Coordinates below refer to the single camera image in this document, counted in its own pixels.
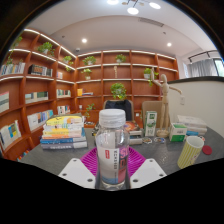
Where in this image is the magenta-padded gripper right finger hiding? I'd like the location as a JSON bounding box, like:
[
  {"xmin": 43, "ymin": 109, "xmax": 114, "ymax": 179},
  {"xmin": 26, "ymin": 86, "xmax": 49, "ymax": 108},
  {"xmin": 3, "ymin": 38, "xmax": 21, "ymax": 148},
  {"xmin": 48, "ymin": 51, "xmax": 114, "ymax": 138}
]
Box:
[{"xmin": 127, "ymin": 146, "xmax": 168, "ymax": 190}]

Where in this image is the wooden artist mannequin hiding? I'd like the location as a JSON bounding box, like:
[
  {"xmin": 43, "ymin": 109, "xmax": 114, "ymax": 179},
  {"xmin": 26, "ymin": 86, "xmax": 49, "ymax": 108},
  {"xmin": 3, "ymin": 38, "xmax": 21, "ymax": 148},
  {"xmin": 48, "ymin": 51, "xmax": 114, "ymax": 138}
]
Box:
[{"xmin": 150, "ymin": 68, "xmax": 183, "ymax": 139}]

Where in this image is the window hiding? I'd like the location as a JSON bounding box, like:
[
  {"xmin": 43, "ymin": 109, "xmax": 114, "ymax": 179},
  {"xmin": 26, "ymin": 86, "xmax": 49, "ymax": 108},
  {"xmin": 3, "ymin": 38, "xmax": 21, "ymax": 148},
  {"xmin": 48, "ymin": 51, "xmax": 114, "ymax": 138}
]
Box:
[{"xmin": 213, "ymin": 58, "xmax": 224, "ymax": 78}]

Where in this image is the clear plastic water bottle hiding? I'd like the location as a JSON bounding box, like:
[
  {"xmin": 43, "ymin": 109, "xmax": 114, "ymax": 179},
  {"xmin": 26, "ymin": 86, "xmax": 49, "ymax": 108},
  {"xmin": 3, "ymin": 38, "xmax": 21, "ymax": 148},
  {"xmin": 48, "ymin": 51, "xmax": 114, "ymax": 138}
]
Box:
[{"xmin": 94, "ymin": 108, "xmax": 131, "ymax": 191}]

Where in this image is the flat round red coaster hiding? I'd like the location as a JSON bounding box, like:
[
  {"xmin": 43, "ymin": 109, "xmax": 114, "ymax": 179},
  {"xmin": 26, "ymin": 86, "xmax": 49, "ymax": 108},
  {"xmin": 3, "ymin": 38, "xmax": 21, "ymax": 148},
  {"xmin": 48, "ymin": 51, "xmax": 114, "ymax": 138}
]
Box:
[{"xmin": 201, "ymin": 145, "xmax": 213, "ymax": 156}]

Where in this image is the stack of colourful books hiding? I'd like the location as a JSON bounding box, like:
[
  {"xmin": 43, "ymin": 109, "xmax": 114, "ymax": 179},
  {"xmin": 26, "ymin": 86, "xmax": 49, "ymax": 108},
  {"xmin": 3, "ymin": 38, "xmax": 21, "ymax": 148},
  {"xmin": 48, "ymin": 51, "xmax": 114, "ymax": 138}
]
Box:
[{"xmin": 39, "ymin": 114, "xmax": 89, "ymax": 151}]

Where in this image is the ceiling lamp with round lights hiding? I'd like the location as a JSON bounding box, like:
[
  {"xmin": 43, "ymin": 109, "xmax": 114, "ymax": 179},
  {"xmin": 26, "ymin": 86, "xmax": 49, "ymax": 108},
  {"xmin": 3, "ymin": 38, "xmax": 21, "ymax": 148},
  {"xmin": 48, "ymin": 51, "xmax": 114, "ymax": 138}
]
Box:
[{"xmin": 106, "ymin": 0, "xmax": 162, "ymax": 16}]

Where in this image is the dark office chair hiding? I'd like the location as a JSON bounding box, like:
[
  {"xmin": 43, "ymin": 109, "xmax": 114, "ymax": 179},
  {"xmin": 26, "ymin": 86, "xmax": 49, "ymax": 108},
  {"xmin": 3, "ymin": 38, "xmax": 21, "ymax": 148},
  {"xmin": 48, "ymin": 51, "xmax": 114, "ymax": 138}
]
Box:
[{"xmin": 103, "ymin": 99, "xmax": 135, "ymax": 123}]

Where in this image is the orange wooden shelf unit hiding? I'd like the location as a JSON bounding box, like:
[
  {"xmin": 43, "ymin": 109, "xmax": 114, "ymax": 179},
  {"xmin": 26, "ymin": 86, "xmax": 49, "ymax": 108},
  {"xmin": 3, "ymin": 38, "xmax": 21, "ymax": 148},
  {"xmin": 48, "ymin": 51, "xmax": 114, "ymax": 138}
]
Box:
[{"xmin": 0, "ymin": 28, "xmax": 181, "ymax": 162}]

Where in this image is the grey curtain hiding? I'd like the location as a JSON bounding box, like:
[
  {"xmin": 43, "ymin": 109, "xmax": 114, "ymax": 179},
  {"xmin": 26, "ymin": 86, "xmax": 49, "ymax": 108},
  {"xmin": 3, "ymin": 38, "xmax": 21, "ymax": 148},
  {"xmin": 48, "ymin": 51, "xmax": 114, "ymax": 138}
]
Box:
[{"xmin": 188, "ymin": 58, "xmax": 219, "ymax": 78}]

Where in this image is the tall green white carton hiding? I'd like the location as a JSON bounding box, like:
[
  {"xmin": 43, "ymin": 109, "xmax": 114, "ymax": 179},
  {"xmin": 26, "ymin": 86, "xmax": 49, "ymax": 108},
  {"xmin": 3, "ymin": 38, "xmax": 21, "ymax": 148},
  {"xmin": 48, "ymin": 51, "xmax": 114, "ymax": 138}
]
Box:
[{"xmin": 144, "ymin": 110, "xmax": 158, "ymax": 138}]

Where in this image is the yellow striped mug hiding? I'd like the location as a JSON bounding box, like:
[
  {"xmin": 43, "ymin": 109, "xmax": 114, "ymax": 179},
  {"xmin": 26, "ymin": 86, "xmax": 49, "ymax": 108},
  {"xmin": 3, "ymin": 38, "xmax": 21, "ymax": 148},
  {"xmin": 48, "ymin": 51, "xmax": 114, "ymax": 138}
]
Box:
[{"xmin": 176, "ymin": 135, "xmax": 205, "ymax": 170}]

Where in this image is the small green white box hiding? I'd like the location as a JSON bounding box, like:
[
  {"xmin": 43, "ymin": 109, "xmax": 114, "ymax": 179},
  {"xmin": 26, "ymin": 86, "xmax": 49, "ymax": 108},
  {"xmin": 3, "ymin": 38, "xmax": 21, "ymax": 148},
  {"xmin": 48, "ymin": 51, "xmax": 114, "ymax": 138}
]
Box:
[{"xmin": 168, "ymin": 122, "xmax": 188, "ymax": 143}]

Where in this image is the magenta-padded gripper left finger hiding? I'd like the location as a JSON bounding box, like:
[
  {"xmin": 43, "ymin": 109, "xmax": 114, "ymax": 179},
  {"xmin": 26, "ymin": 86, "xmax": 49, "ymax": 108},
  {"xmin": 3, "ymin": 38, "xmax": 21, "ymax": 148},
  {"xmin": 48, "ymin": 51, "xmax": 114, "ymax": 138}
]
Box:
[{"xmin": 58, "ymin": 147, "xmax": 101, "ymax": 190}]

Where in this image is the pile of orange-covered books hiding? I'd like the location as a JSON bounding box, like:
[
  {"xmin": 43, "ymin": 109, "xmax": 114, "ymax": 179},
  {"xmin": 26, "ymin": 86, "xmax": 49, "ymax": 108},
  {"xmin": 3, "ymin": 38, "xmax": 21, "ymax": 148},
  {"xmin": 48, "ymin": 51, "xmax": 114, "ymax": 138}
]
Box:
[{"xmin": 124, "ymin": 120, "xmax": 144, "ymax": 146}]

